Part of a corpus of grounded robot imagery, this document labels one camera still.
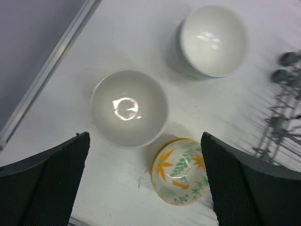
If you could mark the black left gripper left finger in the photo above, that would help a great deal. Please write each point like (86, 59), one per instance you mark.
(41, 189)

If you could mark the light blue bowl rack end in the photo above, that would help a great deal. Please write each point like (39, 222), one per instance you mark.
(210, 43)

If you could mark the orange green floral bowl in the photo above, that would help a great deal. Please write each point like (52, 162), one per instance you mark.
(178, 172)

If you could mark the grey wire dish rack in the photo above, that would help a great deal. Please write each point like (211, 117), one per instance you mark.
(282, 128)

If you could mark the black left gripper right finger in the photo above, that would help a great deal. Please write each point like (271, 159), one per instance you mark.
(248, 191)

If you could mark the plain beige bowl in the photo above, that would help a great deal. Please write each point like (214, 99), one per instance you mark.
(129, 109)

